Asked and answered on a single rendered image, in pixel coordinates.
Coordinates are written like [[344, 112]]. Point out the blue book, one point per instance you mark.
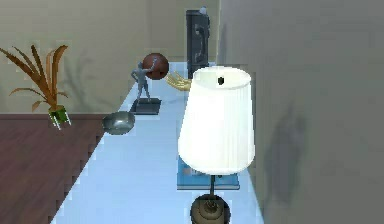
[[200, 181]]

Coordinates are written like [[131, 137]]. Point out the white shade table lamp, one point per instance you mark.
[[216, 126]]

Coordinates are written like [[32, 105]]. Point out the brown leaf house plant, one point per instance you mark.
[[45, 83]]

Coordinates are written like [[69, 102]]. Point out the grey figure statue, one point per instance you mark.
[[143, 90]]

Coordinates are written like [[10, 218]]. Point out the brown basketball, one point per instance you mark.
[[156, 66]]

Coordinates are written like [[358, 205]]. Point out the yellow banana bunch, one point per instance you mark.
[[178, 82]]

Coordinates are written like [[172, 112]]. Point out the grey metal bowl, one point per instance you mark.
[[118, 122]]

